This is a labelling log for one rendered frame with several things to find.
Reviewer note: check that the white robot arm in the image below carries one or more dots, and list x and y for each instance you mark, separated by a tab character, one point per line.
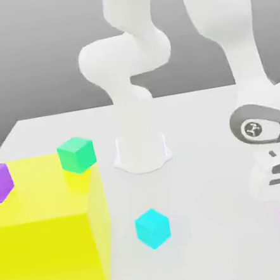
127	62

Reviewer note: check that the small cyan cube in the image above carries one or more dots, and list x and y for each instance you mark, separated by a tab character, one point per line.
152	229

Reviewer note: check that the small green cube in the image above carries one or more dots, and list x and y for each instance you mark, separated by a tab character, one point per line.
77	154

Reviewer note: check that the large yellow box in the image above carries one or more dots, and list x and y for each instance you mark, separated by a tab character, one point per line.
45	248

